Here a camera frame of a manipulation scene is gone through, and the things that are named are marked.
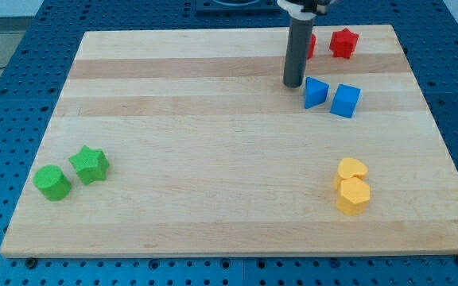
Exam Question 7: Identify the wooden board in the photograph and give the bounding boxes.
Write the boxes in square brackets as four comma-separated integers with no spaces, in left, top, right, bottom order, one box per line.
[0,25,458,258]

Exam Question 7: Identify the blue triangular prism block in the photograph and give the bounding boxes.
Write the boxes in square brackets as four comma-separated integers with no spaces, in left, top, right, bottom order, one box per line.
[304,77,329,109]

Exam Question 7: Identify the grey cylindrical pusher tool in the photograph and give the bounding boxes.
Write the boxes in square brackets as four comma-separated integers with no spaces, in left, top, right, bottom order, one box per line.
[283,17,315,88]

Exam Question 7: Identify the yellow heart block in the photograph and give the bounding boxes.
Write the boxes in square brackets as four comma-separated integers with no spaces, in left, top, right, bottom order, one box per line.
[333,157,368,189]

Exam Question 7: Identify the blue cube block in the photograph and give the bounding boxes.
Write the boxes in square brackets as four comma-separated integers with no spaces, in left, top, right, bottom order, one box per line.
[330,84,361,118]

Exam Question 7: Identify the red block behind pusher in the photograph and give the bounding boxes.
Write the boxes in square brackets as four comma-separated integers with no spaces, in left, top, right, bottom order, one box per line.
[307,34,316,60]

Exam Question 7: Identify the yellow hexagon block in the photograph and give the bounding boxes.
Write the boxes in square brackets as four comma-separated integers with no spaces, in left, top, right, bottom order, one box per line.
[336,177,371,216]

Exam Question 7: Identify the green star block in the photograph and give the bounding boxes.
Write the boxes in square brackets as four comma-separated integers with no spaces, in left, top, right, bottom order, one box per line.
[69,145,110,185]

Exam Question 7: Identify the red star block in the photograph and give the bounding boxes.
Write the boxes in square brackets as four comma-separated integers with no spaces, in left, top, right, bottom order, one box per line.
[329,28,359,59]

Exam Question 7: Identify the green cylinder block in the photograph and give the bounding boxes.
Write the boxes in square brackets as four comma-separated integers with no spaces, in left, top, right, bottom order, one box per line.
[33,165,72,201]

